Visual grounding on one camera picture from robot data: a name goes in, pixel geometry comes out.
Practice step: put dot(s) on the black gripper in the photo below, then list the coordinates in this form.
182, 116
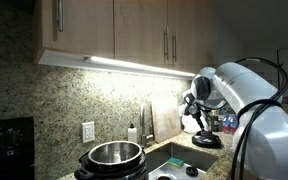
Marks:
193, 106

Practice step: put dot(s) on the black rice cooker lid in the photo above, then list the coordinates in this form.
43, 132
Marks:
206, 140

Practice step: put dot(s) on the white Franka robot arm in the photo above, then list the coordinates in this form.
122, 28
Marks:
270, 140

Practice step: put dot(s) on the steel rice cooker base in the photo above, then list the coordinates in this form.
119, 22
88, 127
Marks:
84, 170

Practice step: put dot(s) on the black bottle white print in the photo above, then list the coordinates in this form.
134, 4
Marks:
215, 124

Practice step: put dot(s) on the steel kitchen sink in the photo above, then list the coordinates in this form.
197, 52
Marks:
197, 159

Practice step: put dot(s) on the green sponge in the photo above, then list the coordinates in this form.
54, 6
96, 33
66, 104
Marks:
175, 162

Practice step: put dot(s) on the black sink strainer plug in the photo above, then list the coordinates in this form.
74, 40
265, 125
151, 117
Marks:
192, 171

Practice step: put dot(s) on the steel sink faucet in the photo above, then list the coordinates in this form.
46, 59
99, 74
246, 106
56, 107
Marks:
142, 126

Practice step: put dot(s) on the white soap bottle black cap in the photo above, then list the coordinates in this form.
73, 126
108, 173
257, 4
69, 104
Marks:
132, 135

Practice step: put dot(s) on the under cabinet light strip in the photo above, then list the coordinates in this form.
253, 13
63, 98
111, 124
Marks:
134, 65

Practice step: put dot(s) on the steel inner pot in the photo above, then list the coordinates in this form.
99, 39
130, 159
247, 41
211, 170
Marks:
115, 155

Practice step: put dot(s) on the wooden cabinet door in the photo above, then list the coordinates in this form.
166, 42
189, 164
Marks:
190, 30
137, 26
87, 26

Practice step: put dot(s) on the black kitchen stove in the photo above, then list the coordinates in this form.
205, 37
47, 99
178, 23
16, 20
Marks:
7, 146

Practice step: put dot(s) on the white wall outlet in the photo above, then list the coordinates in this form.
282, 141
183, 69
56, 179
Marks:
88, 132

